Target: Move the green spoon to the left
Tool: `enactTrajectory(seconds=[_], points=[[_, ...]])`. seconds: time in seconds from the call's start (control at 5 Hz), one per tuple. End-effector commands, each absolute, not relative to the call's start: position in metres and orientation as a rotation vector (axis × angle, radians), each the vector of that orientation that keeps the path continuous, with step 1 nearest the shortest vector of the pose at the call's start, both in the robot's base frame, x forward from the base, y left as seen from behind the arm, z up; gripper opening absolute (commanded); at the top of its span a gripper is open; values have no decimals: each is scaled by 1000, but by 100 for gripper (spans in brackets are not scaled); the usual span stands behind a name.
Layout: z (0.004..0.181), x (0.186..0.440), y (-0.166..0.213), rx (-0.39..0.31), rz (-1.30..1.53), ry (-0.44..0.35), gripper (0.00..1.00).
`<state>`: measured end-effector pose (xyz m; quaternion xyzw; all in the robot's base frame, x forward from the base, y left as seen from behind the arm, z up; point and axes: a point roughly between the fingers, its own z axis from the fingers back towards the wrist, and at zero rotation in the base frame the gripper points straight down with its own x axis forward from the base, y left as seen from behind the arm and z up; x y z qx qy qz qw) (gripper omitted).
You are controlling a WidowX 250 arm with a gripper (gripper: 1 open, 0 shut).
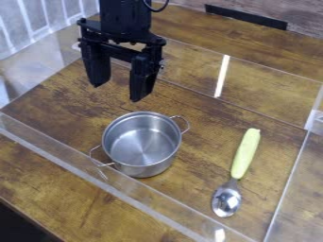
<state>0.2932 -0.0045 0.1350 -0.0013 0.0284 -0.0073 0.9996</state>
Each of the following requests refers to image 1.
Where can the stainless steel pot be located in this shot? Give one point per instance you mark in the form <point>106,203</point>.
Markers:
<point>140,143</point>

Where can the clear acrylic enclosure wall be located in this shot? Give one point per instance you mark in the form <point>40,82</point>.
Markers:
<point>184,218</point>

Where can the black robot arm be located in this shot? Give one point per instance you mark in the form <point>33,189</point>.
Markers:
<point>125,16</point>

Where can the clear acrylic triangular stand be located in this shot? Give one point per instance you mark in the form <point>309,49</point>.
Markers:
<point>77,46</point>

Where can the black bar in background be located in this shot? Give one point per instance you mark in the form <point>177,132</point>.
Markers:
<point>248,17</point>

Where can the green handled metal spoon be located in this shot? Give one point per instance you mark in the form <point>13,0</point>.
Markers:
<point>228,198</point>

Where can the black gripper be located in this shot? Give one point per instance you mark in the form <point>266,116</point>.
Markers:
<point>138,47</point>

